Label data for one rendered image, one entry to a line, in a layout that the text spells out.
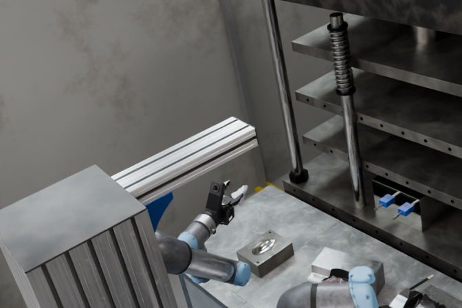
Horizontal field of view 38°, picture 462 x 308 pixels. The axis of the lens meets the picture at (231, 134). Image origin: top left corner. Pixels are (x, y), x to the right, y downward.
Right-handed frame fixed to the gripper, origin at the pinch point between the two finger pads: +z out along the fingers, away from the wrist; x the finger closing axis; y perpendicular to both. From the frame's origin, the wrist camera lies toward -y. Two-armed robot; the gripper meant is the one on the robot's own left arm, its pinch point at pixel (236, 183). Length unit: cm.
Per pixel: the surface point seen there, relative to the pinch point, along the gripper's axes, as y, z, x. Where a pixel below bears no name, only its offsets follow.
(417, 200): 44, 71, 46
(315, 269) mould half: 54, 24, 19
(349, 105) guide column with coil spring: 10, 81, 10
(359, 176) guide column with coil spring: 47, 82, 16
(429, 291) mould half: 51, 29, 63
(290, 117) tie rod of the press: 32, 95, -25
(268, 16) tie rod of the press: -20, 94, -34
